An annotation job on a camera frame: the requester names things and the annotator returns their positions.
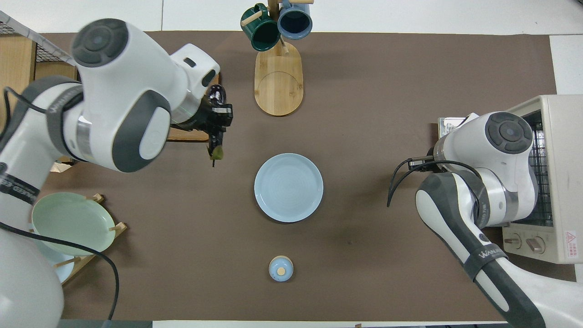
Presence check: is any square wooden tray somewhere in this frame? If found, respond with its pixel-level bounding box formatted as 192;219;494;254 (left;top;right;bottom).
166;73;222;142

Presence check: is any dark purple eggplant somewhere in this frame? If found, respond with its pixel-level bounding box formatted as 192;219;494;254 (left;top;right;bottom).
207;84;227;167

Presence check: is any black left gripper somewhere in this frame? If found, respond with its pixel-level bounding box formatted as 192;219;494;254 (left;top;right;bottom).
172;89;234;147

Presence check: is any wooden mug tree stand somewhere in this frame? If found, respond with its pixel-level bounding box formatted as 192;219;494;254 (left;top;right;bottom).
240;0;315;117

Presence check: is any blue ceramic mug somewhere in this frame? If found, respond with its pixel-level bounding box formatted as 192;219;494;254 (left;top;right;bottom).
277;0;313;41

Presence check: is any wooden plate rack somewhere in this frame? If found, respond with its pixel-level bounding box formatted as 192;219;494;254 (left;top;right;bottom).
54;194;128;287

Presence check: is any light blue racked plate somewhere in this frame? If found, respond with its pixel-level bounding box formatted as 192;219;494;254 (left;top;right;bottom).
27;223;76;285

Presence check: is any mint green plate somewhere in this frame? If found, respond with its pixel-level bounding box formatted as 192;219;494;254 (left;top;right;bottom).
31;192;116;256

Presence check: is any brown table mat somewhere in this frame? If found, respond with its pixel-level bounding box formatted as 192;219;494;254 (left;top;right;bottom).
36;31;577;322

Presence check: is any cream toaster oven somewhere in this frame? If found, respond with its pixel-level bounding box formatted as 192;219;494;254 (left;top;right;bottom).
437;94;583;265

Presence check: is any dark green ceramic mug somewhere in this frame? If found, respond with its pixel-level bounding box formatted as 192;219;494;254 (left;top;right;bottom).
240;4;281;52

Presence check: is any light wooden shelf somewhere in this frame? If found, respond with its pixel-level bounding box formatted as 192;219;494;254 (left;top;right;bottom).
0;34;79;174

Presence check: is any black wire basket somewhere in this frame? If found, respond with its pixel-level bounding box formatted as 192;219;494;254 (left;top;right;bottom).
0;11;77;65

